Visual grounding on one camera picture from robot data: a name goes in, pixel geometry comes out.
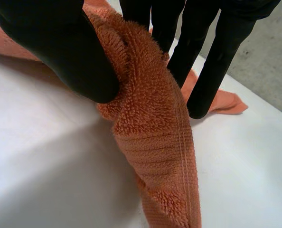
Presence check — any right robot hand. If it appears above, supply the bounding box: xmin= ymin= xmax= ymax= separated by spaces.
xmin=0 ymin=0 xmax=282 ymax=120

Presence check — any coral towel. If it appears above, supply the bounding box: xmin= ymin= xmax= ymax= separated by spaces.
xmin=0 ymin=0 xmax=249 ymax=228

